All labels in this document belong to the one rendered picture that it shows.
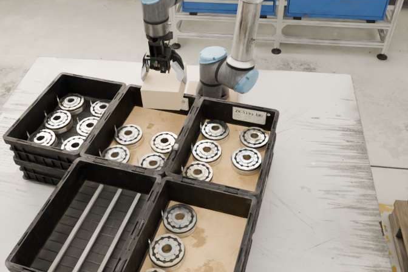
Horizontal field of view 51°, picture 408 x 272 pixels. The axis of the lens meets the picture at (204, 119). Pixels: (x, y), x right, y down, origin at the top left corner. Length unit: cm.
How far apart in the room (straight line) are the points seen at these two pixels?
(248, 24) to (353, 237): 83
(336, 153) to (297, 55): 186
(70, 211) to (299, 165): 85
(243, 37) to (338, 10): 182
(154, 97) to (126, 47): 232
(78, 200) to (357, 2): 254
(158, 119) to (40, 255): 64
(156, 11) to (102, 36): 266
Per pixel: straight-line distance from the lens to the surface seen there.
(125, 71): 216
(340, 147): 179
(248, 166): 144
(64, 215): 144
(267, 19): 336
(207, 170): 143
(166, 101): 135
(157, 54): 128
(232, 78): 170
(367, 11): 343
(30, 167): 165
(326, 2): 334
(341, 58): 356
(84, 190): 148
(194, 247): 130
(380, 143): 289
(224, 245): 130
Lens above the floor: 195
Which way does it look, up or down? 43 degrees down
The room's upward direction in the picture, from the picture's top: 2 degrees counter-clockwise
